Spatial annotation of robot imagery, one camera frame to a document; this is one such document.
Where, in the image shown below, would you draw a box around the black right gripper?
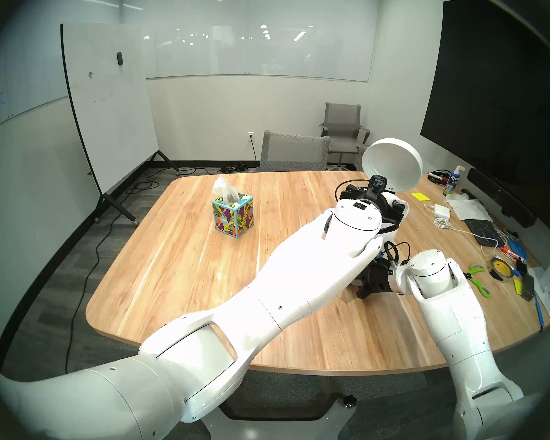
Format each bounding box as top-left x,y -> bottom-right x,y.
355,260 -> 396,301

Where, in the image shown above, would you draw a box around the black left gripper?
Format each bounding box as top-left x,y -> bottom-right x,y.
339,187 -> 407,225

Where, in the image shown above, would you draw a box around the colourful patterned tissue box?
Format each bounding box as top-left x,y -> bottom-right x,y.
212,192 -> 254,239

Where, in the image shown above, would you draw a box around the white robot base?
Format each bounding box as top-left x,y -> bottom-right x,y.
202,392 -> 357,440

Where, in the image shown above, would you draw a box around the white tissue in box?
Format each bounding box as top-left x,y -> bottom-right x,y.
212,177 -> 242,204

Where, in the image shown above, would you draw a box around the whiteboard cleaner spray bottle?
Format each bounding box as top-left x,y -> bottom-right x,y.
444,165 -> 466,197

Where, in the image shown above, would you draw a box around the white cloth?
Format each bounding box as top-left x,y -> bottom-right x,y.
445,194 -> 493,222

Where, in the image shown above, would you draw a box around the black keyboard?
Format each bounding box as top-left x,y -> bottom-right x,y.
464,219 -> 502,247

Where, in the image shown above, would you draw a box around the grey swivel office chair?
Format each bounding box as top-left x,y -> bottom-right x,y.
319,102 -> 371,171

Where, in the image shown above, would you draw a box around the black video bar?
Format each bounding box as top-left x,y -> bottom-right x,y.
467,168 -> 537,229

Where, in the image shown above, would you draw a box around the wide grey mesh chair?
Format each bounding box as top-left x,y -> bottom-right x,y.
259,130 -> 331,172

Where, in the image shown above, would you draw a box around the yellow black tape roll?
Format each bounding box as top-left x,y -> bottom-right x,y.
490,256 -> 516,281

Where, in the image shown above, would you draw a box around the blue pouch with marker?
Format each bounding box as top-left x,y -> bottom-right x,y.
504,240 -> 528,263

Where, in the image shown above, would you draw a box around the rolling whiteboard on stand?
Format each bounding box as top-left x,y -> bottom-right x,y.
60,22 -> 180,224

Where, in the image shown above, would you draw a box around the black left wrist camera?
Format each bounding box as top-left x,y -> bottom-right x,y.
369,176 -> 388,202

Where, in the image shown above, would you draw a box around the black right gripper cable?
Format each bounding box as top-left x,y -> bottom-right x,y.
383,241 -> 411,266

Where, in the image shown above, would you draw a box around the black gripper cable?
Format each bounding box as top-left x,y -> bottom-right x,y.
383,241 -> 411,266
335,180 -> 372,204

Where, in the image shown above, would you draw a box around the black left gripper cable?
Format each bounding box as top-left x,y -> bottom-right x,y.
335,180 -> 372,204

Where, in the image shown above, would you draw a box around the thin white cable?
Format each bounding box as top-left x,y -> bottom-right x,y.
424,204 -> 509,256

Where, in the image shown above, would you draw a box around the green handled scissors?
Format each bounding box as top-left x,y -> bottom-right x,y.
463,263 -> 492,299

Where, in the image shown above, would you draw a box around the black wall screen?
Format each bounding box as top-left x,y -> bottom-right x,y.
420,0 -> 550,242

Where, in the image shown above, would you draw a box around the long glass wall board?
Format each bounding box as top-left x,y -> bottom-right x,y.
142,24 -> 376,83

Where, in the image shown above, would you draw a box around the wall whiteboard with writing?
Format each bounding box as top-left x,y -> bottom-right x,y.
0,68 -> 69,135

